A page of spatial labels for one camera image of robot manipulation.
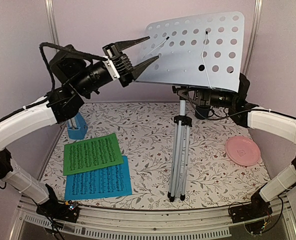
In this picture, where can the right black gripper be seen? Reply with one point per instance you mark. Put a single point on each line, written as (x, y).
(202, 96)

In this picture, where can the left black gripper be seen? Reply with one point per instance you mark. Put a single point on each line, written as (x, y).
(121, 63)

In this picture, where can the white perforated music stand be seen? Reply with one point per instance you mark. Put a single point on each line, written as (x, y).
(197, 51)

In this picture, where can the green sheet music page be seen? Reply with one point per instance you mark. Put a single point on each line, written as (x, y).
(91, 154)

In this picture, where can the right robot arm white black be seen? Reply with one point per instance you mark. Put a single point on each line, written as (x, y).
(274, 131)

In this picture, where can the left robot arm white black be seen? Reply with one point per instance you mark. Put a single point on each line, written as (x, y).
(80, 74)

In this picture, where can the dark blue mug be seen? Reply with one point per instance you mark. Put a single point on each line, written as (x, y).
(203, 112)

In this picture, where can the pink plastic plate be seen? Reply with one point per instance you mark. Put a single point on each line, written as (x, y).
(242, 151)

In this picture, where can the blue metronome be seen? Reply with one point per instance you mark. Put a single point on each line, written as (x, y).
(77, 127)

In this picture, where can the blue sheet music page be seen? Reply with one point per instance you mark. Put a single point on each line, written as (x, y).
(109, 182)

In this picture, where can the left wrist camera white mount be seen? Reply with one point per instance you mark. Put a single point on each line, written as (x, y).
(109, 63)

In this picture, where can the left aluminium frame post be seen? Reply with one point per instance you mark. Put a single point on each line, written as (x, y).
(50, 14)

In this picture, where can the aluminium frame post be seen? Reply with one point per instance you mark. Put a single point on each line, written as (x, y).
(50, 14)
(252, 36)

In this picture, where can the right aluminium frame post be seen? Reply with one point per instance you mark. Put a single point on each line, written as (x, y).
(252, 36)

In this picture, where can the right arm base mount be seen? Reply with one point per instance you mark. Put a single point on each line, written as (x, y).
(257, 208)

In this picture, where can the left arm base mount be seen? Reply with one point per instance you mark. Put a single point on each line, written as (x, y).
(54, 209)

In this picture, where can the front aluminium rail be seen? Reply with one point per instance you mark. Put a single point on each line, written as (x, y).
(97, 223)

